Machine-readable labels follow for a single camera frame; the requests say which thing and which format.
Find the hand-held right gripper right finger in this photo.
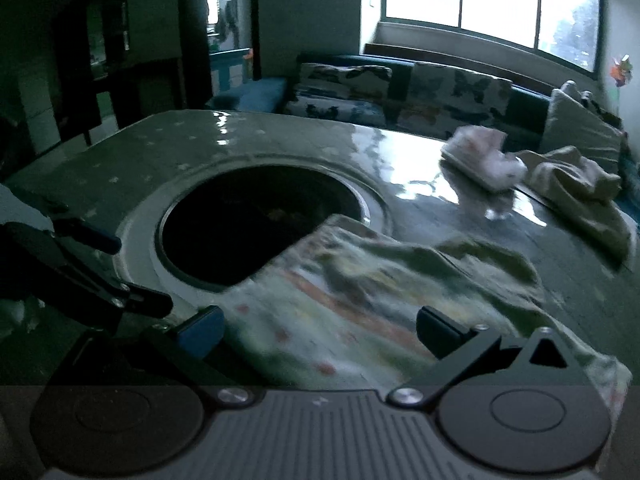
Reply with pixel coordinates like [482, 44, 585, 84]
[389, 306, 586, 407]

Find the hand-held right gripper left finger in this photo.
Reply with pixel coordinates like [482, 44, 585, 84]
[70, 305, 253, 406]

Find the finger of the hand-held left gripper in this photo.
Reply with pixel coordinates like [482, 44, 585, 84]
[52, 217, 122, 255]
[10, 222, 173, 333]

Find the pale printed baby garment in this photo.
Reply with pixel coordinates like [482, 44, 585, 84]
[220, 215, 631, 411]

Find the round table stove pit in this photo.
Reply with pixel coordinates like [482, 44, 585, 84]
[157, 165, 387, 294]

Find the folded pink white garment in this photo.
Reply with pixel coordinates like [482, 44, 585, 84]
[440, 126, 528, 194]

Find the dark cabinet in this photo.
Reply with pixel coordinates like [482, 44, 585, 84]
[50, 0, 132, 128]

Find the cream garment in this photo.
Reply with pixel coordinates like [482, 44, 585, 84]
[515, 146, 634, 264]

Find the blue sofa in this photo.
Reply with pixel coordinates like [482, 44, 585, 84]
[210, 52, 640, 211]

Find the square butterfly-print cushion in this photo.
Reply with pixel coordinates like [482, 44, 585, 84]
[397, 62, 514, 141]

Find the plain white cushion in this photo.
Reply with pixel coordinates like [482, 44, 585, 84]
[537, 90, 624, 172]

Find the long butterfly-print cushion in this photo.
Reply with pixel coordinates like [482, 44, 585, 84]
[285, 95, 392, 129]

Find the doorway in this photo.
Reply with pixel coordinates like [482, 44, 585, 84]
[202, 0, 262, 97]

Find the flat butterfly-print cushion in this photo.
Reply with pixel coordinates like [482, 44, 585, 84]
[299, 62, 394, 102]

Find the black and white plush toy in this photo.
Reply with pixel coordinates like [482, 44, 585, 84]
[560, 80, 624, 129]

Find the colourful pinwheel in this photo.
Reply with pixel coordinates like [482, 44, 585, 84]
[607, 55, 634, 91]

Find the window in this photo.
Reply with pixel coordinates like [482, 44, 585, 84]
[380, 0, 602, 79]

